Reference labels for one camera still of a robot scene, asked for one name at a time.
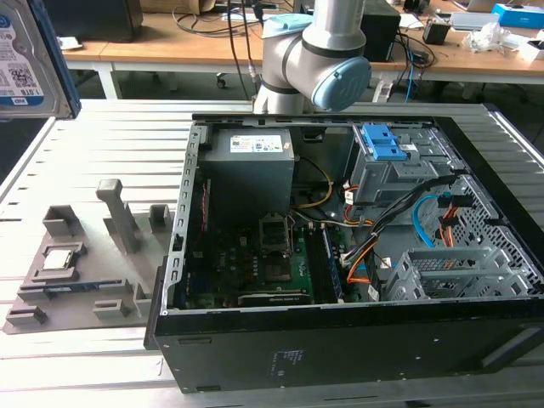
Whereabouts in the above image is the RAM stick with blue label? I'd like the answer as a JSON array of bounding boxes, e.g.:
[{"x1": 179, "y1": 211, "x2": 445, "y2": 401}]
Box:
[{"x1": 42, "y1": 283, "x2": 124, "y2": 294}]

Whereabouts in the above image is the white handset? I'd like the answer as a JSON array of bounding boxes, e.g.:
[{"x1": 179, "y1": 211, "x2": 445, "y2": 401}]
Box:
[{"x1": 373, "y1": 78, "x2": 394, "y2": 103}]

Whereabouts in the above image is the orange wire bundle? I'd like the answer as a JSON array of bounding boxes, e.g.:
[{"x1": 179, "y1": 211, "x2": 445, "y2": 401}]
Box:
[{"x1": 439, "y1": 203, "x2": 458, "y2": 250}]

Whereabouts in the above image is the black cable bundle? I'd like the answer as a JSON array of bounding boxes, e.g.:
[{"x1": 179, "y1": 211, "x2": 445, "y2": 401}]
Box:
[{"x1": 339, "y1": 172, "x2": 458, "y2": 269}]

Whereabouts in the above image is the short wooden desk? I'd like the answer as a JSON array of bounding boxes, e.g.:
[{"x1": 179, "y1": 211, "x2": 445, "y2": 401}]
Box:
[{"x1": 60, "y1": 38, "x2": 114, "y2": 99}]

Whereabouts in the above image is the grey drive cage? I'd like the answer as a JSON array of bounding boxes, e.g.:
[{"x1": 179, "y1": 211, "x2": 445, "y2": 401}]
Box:
[{"x1": 350, "y1": 122, "x2": 451, "y2": 207}]

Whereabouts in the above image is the blue drive cage latch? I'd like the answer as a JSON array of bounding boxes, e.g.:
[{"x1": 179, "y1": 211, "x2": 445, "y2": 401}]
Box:
[{"x1": 363, "y1": 123, "x2": 409, "y2": 162}]

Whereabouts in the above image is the grey metal disk bay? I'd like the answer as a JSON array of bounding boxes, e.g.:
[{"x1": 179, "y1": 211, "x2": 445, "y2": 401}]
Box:
[{"x1": 380, "y1": 246, "x2": 536, "y2": 303}]

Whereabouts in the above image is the brown cardboard box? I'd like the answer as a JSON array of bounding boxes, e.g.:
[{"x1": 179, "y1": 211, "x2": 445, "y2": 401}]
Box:
[{"x1": 139, "y1": 0, "x2": 218, "y2": 14}]

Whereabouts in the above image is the small black box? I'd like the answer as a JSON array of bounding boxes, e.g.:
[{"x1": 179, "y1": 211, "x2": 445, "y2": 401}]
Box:
[{"x1": 422, "y1": 19, "x2": 451, "y2": 46}]

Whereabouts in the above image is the flat silver device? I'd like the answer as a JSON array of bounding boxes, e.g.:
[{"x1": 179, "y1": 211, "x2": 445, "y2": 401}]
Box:
[{"x1": 450, "y1": 11, "x2": 501, "y2": 31}]

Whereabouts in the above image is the crumpled clear plastic bag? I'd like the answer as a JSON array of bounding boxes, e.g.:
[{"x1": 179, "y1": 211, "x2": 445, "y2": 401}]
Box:
[{"x1": 462, "y1": 23, "x2": 528, "y2": 54}]

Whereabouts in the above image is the black PC case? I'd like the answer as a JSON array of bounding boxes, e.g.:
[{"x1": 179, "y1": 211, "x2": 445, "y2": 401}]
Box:
[{"x1": 143, "y1": 110, "x2": 544, "y2": 394}]

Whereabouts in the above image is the thin black hanging cable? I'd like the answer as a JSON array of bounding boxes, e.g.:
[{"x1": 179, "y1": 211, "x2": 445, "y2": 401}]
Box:
[{"x1": 227, "y1": 0, "x2": 258, "y2": 93}]

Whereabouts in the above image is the tall black box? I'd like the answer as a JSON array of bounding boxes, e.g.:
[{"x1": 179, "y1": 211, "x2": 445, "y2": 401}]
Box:
[{"x1": 364, "y1": 3, "x2": 401, "y2": 63}]

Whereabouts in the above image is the light blue wire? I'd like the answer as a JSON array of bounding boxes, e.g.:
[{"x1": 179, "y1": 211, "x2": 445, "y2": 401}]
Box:
[{"x1": 414, "y1": 195, "x2": 439, "y2": 250}]

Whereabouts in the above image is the silver CPU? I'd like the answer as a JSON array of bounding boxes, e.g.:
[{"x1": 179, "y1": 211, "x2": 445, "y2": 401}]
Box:
[{"x1": 40, "y1": 249, "x2": 76, "y2": 271}]

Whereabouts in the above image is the thin orange wire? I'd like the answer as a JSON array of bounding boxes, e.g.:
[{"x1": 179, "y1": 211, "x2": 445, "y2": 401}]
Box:
[{"x1": 346, "y1": 244, "x2": 377, "y2": 286}]

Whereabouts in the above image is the black RAM slot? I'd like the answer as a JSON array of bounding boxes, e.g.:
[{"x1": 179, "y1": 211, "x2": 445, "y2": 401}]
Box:
[{"x1": 305, "y1": 228, "x2": 328, "y2": 305}]

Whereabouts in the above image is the large black box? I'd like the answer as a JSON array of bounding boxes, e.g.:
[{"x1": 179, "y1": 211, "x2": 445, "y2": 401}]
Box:
[{"x1": 42, "y1": 0, "x2": 144, "y2": 43}]

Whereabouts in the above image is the CPU socket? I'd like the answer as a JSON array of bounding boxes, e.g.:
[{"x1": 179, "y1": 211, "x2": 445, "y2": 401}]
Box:
[{"x1": 262, "y1": 253, "x2": 294, "y2": 285}]

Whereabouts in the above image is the blue cardboard box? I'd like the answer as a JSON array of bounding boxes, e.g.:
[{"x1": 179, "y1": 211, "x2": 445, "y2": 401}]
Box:
[{"x1": 492, "y1": 3, "x2": 544, "y2": 29}]

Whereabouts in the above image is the dark motherboard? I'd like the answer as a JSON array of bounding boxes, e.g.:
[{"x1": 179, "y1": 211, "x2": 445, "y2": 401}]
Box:
[{"x1": 184, "y1": 207, "x2": 354, "y2": 309}]

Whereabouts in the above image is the grey parts rack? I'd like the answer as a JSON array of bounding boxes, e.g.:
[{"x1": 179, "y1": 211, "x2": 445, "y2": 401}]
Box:
[{"x1": 2, "y1": 178, "x2": 178, "y2": 337}]

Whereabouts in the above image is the red and black twisted wire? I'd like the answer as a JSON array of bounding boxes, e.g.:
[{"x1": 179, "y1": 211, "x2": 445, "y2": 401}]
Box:
[{"x1": 202, "y1": 178, "x2": 213, "y2": 233}]

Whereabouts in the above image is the yellow wire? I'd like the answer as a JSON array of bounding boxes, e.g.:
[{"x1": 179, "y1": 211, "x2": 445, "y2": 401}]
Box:
[{"x1": 291, "y1": 156, "x2": 337, "y2": 210}]

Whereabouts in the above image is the grey power supply unit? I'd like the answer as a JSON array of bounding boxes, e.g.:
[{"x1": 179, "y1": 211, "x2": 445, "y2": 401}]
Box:
[{"x1": 197, "y1": 127, "x2": 297, "y2": 213}]

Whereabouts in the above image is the black graphics card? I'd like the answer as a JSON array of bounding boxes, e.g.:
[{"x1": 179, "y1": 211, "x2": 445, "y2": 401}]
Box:
[{"x1": 236, "y1": 288, "x2": 311, "y2": 308}]

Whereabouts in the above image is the long wooden desk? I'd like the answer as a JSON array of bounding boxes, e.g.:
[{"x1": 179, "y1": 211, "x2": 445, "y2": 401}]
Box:
[{"x1": 97, "y1": 10, "x2": 544, "y2": 101}]

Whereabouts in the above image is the blue hanging cable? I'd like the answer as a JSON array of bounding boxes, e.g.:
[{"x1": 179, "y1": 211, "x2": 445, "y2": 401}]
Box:
[{"x1": 405, "y1": 63, "x2": 417, "y2": 103}]

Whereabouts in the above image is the hard disk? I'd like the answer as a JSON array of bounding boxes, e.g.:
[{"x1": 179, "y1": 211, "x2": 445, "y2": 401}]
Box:
[{"x1": 0, "y1": 0, "x2": 82, "y2": 122}]

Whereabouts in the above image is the metal socket cover frame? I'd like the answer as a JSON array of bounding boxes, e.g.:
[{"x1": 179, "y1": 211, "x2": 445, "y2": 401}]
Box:
[{"x1": 258, "y1": 212, "x2": 294, "y2": 256}]

